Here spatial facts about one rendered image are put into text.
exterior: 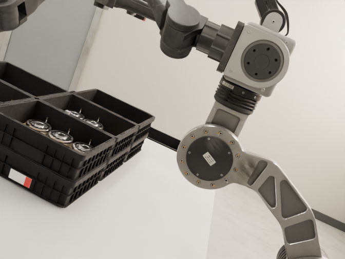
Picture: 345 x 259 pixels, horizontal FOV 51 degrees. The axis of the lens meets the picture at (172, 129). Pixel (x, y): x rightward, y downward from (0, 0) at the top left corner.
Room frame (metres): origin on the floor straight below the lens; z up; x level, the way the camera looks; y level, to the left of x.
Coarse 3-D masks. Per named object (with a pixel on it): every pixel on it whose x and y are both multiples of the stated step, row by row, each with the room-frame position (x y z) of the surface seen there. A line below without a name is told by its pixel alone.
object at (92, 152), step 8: (8, 104) 1.29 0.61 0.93; (16, 104) 1.33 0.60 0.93; (48, 104) 1.47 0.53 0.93; (0, 112) 1.19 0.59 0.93; (64, 112) 1.46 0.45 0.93; (0, 120) 1.18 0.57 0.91; (8, 120) 1.17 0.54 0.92; (16, 120) 1.18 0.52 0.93; (80, 120) 1.45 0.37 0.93; (16, 128) 1.17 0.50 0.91; (24, 128) 1.16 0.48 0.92; (32, 128) 1.17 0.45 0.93; (96, 128) 1.43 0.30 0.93; (32, 136) 1.16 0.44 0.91; (40, 136) 1.16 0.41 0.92; (112, 136) 1.43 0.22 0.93; (48, 144) 1.15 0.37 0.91; (56, 144) 1.15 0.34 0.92; (64, 144) 1.16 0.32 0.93; (104, 144) 1.31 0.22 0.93; (112, 144) 1.40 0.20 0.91; (64, 152) 1.14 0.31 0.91; (72, 152) 1.14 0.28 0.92; (88, 152) 1.18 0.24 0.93; (96, 152) 1.24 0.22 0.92; (80, 160) 1.14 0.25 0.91
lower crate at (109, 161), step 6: (126, 150) 1.66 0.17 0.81; (114, 156) 1.50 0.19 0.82; (120, 156) 1.62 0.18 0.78; (108, 162) 1.44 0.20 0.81; (114, 162) 1.57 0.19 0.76; (120, 162) 1.65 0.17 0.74; (108, 168) 1.49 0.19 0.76; (114, 168) 1.62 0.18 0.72; (102, 174) 1.46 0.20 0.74; (108, 174) 1.53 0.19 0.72
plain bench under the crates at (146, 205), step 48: (144, 144) 2.15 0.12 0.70; (0, 192) 1.09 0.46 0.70; (96, 192) 1.36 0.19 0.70; (144, 192) 1.54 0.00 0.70; (192, 192) 1.76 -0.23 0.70; (0, 240) 0.88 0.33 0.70; (48, 240) 0.96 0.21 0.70; (96, 240) 1.06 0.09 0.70; (144, 240) 1.17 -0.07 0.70; (192, 240) 1.31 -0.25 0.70
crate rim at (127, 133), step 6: (54, 96) 1.61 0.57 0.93; (60, 96) 1.65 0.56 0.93; (78, 96) 1.77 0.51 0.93; (90, 102) 1.76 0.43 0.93; (102, 108) 1.74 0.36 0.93; (114, 114) 1.73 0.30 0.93; (126, 120) 1.72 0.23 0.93; (96, 126) 1.46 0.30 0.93; (138, 126) 1.70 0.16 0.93; (126, 132) 1.55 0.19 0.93; (132, 132) 1.64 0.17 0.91; (120, 138) 1.47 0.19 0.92
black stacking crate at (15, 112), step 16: (16, 112) 1.34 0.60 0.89; (32, 112) 1.46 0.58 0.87; (48, 112) 1.46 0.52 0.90; (0, 128) 1.19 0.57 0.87; (64, 128) 1.44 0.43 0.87; (80, 128) 1.44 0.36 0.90; (16, 144) 1.17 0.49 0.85; (32, 144) 1.17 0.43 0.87; (96, 144) 1.42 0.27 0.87; (32, 160) 1.16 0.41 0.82; (48, 160) 1.16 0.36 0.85; (64, 160) 1.15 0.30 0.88; (96, 160) 1.29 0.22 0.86; (64, 176) 1.14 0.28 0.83; (80, 176) 1.18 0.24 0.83
